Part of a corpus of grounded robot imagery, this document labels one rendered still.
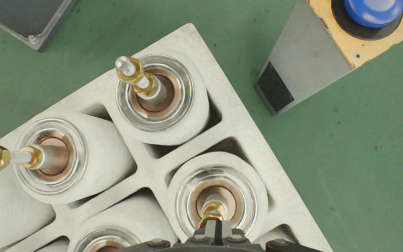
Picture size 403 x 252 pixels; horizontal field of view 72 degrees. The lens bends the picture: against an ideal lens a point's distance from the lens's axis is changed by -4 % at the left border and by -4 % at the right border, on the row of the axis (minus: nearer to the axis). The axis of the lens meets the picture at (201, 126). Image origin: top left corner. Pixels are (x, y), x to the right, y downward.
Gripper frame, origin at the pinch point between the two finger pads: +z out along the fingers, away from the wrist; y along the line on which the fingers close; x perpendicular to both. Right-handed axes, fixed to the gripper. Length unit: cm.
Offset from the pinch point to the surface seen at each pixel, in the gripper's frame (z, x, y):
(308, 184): 36.2, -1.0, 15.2
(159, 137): 11.0, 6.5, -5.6
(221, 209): 7.0, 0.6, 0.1
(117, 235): 10.5, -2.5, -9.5
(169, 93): 10.8, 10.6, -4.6
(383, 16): 3.2, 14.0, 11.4
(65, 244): 20.0, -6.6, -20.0
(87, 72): 35.7, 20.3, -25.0
